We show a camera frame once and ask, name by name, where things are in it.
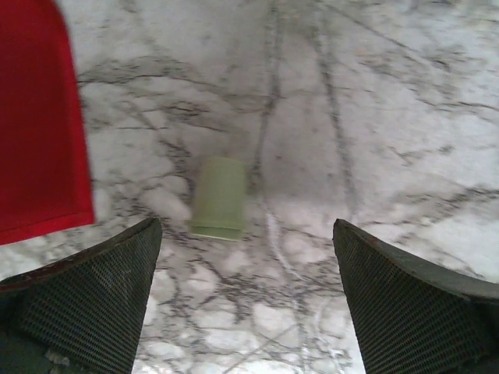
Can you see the red cloth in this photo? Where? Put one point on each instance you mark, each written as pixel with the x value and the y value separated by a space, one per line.
pixel 45 177

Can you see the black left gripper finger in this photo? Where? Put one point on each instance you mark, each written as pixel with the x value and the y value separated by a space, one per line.
pixel 83 313

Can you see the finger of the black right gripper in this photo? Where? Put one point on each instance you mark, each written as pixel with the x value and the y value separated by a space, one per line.
pixel 411 315

